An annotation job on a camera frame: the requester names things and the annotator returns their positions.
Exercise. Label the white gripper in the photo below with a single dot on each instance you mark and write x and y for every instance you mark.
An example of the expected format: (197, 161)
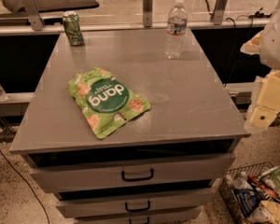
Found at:
(276, 44)

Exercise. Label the clear plastic water bottle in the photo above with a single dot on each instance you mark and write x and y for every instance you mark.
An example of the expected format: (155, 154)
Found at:
(176, 29)

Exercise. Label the green rice chip bag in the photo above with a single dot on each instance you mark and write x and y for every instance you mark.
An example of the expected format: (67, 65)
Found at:
(105, 102)

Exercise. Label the red snack bag in basket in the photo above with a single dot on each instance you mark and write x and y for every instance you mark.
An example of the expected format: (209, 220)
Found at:
(265, 192)

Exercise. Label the green snack bag in basket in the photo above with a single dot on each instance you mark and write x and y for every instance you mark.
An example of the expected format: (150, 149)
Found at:
(272, 179)

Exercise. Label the bottle in basket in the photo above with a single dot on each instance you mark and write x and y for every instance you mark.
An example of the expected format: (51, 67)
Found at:
(240, 181)

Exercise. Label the blue snack bag in basket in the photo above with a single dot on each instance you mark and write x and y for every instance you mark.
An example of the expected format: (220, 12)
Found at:
(248, 200)

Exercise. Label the yellow snack bag in basket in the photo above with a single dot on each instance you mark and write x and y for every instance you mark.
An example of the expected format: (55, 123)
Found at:
(266, 213)

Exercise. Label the grey drawer cabinet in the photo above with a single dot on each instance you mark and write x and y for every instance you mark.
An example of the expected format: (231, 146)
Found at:
(187, 136)

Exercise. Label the green soda can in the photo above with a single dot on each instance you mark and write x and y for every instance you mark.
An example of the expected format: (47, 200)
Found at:
(72, 28)

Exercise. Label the metal bracket right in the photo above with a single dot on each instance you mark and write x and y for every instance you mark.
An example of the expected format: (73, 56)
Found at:
(218, 12)

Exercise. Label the metal bracket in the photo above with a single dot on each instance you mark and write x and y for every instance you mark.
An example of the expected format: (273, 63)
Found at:
(33, 16)
(147, 12)
(218, 12)

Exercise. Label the wire basket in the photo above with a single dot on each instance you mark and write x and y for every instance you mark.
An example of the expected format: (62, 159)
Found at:
(226, 190)

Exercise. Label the metal bracket centre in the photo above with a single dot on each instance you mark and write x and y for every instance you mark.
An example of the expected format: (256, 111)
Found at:
(147, 12)

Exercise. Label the black top drawer handle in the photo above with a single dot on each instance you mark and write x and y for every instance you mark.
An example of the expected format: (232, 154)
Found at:
(137, 177)

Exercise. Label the black drawer handle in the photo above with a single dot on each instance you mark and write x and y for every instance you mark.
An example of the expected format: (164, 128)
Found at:
(137, 207)
(139, 220)
(137, 177)

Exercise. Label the black middle drawer handle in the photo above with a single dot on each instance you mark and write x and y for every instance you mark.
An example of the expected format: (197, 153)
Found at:
(137, 207)

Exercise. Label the black bottom drawer handle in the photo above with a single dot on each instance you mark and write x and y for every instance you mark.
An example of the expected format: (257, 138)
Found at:
(139, 220)

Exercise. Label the metal bracket left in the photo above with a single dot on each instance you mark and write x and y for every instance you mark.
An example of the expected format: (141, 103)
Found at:
(33, 16)

